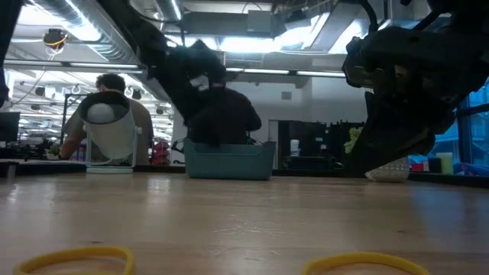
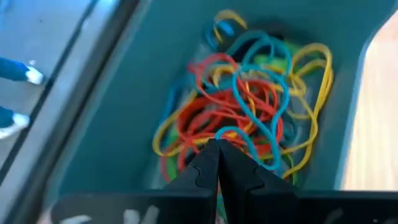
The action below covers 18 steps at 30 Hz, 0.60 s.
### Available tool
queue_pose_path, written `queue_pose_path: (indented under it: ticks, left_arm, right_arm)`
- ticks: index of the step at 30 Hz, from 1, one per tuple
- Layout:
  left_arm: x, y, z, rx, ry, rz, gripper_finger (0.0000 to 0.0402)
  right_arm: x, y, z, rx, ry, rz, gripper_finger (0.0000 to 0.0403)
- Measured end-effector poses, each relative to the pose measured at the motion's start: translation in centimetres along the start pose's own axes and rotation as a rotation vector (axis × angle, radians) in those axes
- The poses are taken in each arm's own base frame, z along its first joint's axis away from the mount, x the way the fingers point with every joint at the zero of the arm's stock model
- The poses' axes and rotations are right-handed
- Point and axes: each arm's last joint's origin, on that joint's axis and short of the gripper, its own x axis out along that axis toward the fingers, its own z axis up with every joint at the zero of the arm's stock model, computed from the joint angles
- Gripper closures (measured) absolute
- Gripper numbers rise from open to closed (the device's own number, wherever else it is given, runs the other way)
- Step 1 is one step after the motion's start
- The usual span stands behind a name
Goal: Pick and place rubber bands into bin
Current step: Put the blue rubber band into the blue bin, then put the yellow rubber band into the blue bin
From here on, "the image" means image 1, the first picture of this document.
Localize black cabinet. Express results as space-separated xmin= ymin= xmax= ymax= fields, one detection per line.
xmin=277 ymin=119 xmax=366 ymax=171

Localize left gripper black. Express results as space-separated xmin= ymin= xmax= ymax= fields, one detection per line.
xmin=163 ymin=37 xmax=229 ymax=148

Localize black ceiling-hung device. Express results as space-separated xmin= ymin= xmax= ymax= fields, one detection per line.
xmin=41 ymin=27 xmax=70 ymax=50

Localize large ribbed silver duct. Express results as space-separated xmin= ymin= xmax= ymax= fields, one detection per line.
xmin=22 ymin=0 xmax=143 ymax=66

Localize yellow rubber band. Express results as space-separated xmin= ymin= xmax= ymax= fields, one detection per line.
xmin=12 ymin=245 xmax=429 ymax=275

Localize linear ceiling light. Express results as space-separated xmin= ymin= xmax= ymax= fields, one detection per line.
xmin=2 ymin=59 xmax=347 ymax=79

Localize yellow-green container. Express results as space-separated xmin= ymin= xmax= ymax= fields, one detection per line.
xmin=436 ymin=151 xmax=455 ymax=176

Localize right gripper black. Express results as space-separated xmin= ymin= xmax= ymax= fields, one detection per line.
xmin=344 ymin=25 xmax=489 ymax=179

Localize black monitor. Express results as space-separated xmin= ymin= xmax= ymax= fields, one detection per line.
xmin=0 ymin=111 xmax=21 ymax=144

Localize grey ceiling box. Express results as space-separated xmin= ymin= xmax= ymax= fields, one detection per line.
xmin=246 ymin=9 xmax=274 ymax=34

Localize teal plastic bin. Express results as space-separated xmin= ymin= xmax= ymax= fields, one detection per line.
xmin=183 ymin=137 xmax=277 ymax=181

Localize red shelf items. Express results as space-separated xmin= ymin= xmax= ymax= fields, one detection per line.
xmin=152 ymin=139 xmax=171 ymax=166

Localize green plant in white pot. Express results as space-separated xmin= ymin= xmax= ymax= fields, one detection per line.
xmin=342 ymin=126 xmax=411 ymax=183

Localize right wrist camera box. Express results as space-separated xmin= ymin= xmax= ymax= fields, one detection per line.
xmin=341 ymin=35 xmax=379 ymax=89

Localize silver air duct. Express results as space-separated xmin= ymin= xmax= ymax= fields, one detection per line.
xmin=152 ymin=0 xmax=185 ymax=24

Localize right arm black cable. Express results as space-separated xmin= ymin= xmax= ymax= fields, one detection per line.
xmin=358 ymin=0 xmax=380 ymax=35

